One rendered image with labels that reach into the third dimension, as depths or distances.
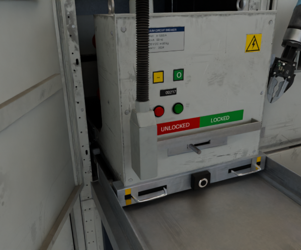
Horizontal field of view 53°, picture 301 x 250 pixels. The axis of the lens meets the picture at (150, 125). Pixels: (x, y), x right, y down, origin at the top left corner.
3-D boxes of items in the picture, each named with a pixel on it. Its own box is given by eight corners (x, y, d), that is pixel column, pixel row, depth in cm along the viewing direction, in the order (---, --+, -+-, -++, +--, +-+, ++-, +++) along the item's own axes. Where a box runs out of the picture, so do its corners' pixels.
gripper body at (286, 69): (267, 73, 102) (281, 38, 100) (269, 76, 110) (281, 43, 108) (291, 80, 99) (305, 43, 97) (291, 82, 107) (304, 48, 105)
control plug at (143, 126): (158, 177, 76) (158, 112, 70) (140, 181, 75) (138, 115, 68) (146, 163, 83) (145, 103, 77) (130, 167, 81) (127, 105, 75)
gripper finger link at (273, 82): (261, 99, 105) (270, 74, 103) (262, 100, 110) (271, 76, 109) (269, 102, 104) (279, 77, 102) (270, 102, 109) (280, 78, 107)
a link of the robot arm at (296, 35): (286, 31, 107) (310, 37, 104) (281, 44, 108) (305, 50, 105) (286, 26, 100) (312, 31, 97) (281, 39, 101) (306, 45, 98)
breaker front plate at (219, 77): (259, 159, 104) (278, 12, 86) (126, 192, 86) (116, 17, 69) (256, 157, 105) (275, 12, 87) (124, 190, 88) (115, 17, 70)
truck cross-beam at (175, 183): (264, 169, 106) (266, 154, 104) (117, 208, 87) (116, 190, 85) (254, 162, 110) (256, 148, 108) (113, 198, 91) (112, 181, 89)
